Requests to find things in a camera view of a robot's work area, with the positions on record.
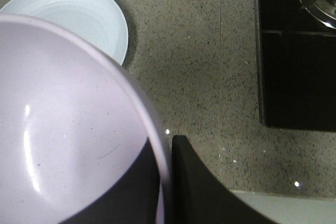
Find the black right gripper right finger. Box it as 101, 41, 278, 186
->
172, 135, 273, 223

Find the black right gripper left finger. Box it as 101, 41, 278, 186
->
62, 138, 160, 223

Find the purple plastic bowl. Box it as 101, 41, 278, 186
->
1, 14, 173, 223

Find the light blue plate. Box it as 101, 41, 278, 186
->
1, 0, 129, 65

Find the black gas cooktop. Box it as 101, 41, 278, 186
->
256, 0, 335, 132

